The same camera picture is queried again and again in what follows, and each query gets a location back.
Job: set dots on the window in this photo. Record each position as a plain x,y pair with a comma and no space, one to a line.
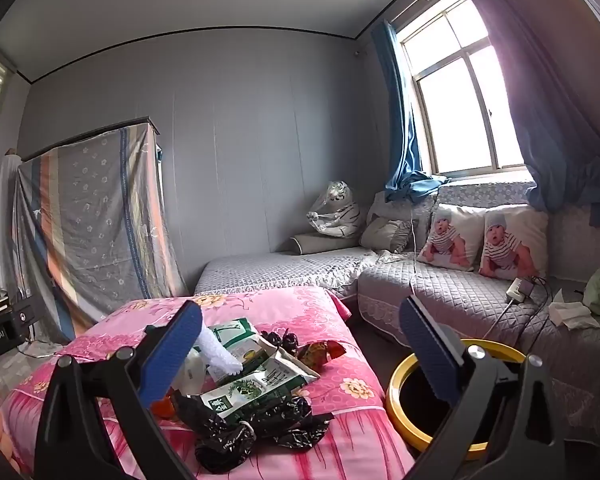
460,100

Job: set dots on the baby print pillow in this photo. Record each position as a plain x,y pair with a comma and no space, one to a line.
512,245
450,240

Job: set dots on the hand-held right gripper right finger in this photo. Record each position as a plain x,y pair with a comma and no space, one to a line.
427,350

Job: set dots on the purple blue curtain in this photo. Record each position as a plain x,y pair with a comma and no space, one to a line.
545,85

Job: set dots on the white foam net sleeve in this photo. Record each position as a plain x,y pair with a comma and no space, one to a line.
217,355

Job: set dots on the black plastic bag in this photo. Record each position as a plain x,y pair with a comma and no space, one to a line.
230,440

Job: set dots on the large green white packet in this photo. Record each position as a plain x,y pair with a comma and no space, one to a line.
250,392

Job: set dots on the grey quilted bed cover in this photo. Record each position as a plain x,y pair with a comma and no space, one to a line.
280,270

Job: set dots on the large grey cushion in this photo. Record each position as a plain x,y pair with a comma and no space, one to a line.
405,210

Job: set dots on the small grey cushion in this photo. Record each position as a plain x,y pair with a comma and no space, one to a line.
382,235

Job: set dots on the small dark crinkled wrapper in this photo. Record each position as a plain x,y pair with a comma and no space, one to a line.
280,342

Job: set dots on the white hanging cloth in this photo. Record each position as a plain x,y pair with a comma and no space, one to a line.
2,220

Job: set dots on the yellow round bin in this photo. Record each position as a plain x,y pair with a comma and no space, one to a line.
397,410

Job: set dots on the tiger plush in plastic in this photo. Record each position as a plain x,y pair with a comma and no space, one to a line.
337,210

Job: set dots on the small orange wrapper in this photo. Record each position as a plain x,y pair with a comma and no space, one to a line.
164,406

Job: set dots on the pink floral blanket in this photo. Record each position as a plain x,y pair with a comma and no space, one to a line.
345,420

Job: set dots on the white plastic bag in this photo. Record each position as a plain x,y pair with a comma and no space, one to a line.
190,372

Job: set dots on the white tissue paper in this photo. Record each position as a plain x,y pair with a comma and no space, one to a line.
572,312

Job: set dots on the grey quilted sofa cover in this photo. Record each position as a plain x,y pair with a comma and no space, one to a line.
440,295

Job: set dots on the orange brown snack wrapper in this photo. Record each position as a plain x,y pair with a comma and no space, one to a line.
320,351

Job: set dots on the grey bolster pillow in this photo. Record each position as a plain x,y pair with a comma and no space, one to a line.
320,244

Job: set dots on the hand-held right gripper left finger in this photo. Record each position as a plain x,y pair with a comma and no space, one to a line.
175,350

